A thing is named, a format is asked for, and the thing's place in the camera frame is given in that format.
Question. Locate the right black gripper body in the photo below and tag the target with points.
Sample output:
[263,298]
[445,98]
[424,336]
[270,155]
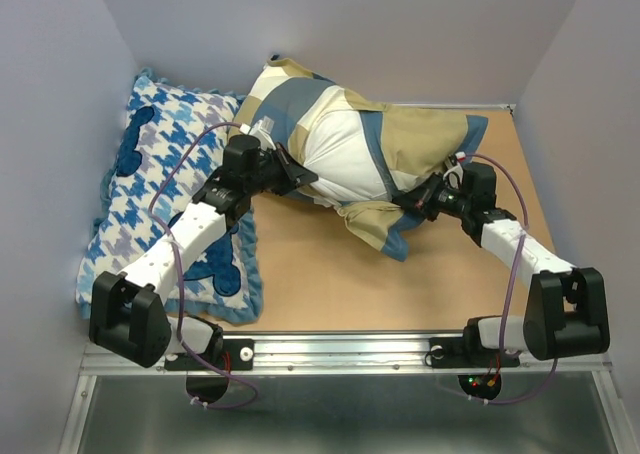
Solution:
[441,199]

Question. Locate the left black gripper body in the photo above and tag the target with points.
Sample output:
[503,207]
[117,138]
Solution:
[267,172]

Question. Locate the blue tan white patchwork pillow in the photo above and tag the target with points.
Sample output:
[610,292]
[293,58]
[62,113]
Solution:
[408,144]

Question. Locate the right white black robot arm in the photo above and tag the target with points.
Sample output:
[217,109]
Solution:
[566,309]

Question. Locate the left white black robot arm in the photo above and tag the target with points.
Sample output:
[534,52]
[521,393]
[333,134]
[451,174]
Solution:
[128,314]

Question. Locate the blue houndstooth bear pillow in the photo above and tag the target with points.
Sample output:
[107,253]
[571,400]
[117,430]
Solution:
[173,140]

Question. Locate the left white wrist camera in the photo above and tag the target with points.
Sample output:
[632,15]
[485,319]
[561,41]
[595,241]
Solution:
[261,130]

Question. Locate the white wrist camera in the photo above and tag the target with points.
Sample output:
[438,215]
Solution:
[261,130]
[455,163]

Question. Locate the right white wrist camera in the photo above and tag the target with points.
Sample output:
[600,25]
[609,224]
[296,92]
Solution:
[455,163]

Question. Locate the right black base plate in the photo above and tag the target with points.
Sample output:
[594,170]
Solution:
[455,353]

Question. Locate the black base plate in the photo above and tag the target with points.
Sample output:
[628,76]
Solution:
[236,354]
[455,353]

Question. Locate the aluminium mounting rail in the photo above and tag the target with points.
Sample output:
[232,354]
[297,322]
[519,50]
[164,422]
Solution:
[345,353]

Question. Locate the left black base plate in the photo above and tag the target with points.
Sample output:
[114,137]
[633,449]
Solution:
[236,354]

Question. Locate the aluminium table frame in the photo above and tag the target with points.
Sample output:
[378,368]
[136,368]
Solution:
[319,279]

